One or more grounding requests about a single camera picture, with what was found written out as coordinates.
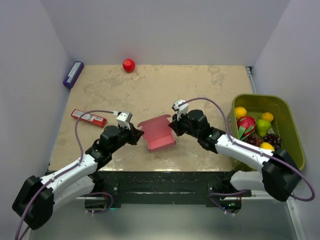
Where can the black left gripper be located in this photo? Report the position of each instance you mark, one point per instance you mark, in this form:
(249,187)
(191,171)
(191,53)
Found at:
(135,136)

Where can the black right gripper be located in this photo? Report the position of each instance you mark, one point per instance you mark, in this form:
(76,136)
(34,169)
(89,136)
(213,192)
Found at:
(175,125)

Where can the pink paper box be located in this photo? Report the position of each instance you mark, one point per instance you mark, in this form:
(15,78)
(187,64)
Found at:
(157,133)

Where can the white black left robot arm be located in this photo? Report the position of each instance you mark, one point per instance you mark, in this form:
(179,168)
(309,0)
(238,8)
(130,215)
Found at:
(39,197)

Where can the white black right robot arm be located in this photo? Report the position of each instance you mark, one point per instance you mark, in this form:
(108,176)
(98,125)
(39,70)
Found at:
(278,173)

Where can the red rectangular carton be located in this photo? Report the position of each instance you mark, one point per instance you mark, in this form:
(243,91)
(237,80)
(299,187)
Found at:
(89,118)

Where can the yellow lemon upper left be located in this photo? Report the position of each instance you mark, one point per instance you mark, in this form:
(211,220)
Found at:
(240,112)

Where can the red apple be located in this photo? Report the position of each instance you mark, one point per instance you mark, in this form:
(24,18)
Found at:
(128,65)

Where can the red dragon fruit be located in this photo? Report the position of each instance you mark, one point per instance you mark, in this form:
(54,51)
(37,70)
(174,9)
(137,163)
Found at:
(246,125)

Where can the green pear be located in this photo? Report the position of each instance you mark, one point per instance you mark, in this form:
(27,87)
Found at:
(262,127)

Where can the purple rectangular carton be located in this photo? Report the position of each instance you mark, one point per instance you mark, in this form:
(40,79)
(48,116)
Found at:
(73,74)

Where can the orange fruit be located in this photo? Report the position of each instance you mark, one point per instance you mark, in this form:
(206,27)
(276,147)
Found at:
(267,116)

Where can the dark purple grapes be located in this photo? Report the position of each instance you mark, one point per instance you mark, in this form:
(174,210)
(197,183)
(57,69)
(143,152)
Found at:
(270,138)

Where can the green plastic bin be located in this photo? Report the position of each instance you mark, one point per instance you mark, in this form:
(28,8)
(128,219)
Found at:
(282,125)

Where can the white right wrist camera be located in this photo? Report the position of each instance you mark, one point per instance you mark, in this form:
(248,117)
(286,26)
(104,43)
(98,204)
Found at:
(181,108)

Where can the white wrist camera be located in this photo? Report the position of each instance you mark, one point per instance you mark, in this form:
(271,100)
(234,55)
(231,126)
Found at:
(124,119)
(181,108)

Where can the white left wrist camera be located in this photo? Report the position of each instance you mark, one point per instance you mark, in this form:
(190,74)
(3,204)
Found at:
(124,119)

